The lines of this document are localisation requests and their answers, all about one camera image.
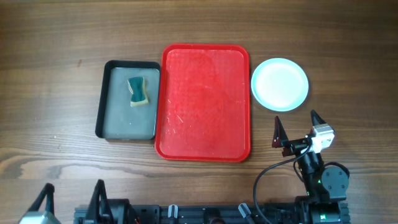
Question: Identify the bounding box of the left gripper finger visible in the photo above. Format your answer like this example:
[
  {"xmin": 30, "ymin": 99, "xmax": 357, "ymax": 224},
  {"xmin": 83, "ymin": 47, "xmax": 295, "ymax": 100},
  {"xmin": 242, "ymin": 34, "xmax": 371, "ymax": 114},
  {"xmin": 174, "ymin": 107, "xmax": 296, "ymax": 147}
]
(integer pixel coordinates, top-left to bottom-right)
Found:
[
  {"xmin": 84, "ymin": 179, "xmax": 114, "ymax": 224},
  {"xmin": 27, "ymin": 183, "xmax": 55, "ymax": 215}
]

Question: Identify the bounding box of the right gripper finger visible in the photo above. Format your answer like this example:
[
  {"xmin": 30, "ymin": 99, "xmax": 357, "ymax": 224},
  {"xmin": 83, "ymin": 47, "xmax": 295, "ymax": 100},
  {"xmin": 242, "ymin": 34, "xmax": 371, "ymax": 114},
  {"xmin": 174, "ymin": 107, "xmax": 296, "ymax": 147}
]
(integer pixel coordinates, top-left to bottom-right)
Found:
[
  {"xmin": 310, "ymin": 110, "xmax": 326, "ymax": 126},
  {"xmin": 272, "ymin": 116, "xmax": 289, "ymax": 148}
]

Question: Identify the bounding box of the light blue plate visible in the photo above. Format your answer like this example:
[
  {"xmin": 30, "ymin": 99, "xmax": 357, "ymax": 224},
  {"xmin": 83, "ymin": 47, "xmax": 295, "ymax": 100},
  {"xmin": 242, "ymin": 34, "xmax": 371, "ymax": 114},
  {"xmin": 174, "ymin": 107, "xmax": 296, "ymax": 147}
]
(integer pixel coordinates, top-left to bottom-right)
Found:
[{"xmin": 251, "ymin": 58, "xmax": 309, "ymax": 112}]

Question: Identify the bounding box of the green yellow sponge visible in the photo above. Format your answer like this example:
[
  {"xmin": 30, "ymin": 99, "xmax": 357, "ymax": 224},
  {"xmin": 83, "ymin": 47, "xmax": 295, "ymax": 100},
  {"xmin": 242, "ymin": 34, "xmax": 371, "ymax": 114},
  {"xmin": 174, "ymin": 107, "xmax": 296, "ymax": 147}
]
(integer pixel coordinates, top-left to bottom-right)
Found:
[{"xmin": 127, "ymin": 77, "xmax": 149, "ymax": 106}]

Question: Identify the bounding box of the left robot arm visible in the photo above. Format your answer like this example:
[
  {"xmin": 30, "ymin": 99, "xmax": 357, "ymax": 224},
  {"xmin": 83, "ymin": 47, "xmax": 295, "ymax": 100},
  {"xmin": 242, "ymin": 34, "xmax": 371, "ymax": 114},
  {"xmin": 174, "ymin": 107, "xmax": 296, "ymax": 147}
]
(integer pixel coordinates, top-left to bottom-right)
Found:
[{"xmin": 19, "ymin": 179, "xmax": 139, "ymax": 224}]

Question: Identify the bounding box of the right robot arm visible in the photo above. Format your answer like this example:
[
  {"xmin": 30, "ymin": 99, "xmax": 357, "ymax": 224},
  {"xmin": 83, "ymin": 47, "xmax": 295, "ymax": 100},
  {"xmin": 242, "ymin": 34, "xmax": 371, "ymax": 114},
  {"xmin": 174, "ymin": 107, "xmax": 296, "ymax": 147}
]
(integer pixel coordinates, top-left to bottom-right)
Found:
[{"xmin": 272, "ymin": 110, "xmax": 351, "ymax": 223}]

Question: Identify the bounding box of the red plastic tray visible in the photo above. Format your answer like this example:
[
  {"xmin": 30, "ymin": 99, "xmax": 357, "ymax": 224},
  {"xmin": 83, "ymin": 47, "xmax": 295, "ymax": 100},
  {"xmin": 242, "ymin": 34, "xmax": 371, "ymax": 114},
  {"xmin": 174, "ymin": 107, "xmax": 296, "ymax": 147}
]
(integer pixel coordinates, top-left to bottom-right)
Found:
[{"xmin": 155, "ymin": 44, "xmax": 251, "ymax": 162}]

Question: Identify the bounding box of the black water tray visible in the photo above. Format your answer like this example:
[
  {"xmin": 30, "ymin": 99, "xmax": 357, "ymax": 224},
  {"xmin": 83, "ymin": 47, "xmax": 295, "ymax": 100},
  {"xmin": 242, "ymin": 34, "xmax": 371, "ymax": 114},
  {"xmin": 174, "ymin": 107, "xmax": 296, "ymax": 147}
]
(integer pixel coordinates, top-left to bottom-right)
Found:
[{"xmin": 95, "ymin": 60, "xmax": 161, "ymax": 140}]

